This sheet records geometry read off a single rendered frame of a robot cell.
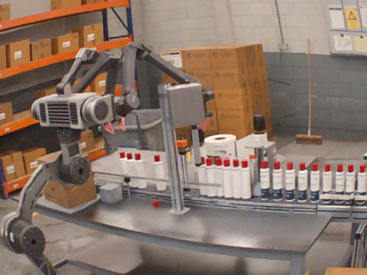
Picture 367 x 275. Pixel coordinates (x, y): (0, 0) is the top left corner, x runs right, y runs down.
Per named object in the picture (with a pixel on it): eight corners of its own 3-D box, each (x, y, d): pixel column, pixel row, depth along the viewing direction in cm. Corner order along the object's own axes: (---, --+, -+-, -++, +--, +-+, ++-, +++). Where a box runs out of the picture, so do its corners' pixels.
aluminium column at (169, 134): (185, 210, 284) (170, 82, 268) (180, 213, 280) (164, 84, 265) (178, 208, 286) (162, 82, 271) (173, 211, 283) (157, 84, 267)
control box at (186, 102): (206, 122, 272) (201, 84, 268) (173, 128, 266) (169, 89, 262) (198, 119, 281) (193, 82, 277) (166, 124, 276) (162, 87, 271)
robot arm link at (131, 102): (119, 44, 280) (130, 35, 274) (138, 51, 288) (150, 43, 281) (115, 114, 259) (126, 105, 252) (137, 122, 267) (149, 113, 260)
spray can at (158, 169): (168, 189, 305) (163, 153, 301) (163, 192, 301) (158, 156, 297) (160, 187, 308) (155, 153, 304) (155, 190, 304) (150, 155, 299)
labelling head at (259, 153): (278, 187, 281) (276, 142, 275) (268, 196, 271) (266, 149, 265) (256, 187, 289) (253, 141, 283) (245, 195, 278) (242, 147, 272)
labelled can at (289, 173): (296, 198, 261) (296, 161, 256) (292, 202, 257) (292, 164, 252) (287, 198, 264) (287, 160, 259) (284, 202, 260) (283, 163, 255)
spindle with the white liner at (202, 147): (211, 174, 324) (206, 124, 317) (203, 178, 317) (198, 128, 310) (198, 172, 329) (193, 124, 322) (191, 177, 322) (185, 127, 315)
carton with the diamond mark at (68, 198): (97, 198, 309) (89, 154, 302) (68, 209, 292) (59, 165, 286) (71, 189, 329) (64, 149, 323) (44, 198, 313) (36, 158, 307)
